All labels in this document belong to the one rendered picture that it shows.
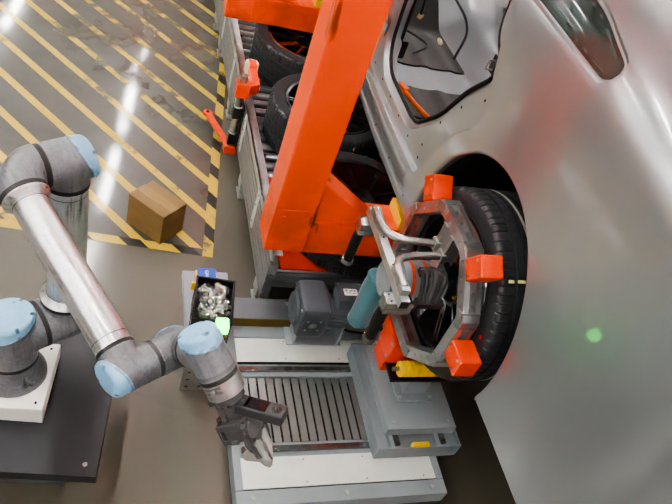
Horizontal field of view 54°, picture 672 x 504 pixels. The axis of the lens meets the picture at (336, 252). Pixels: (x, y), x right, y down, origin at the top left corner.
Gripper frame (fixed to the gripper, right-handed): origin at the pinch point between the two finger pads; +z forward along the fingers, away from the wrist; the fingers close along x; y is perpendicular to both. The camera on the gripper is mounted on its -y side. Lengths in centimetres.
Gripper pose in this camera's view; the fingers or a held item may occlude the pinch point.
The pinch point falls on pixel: (271, 461)
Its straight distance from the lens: 161.0
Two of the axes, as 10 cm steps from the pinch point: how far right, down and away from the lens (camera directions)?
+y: -8.9, 2.4, 3.9
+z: 3.7, 8.8, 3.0
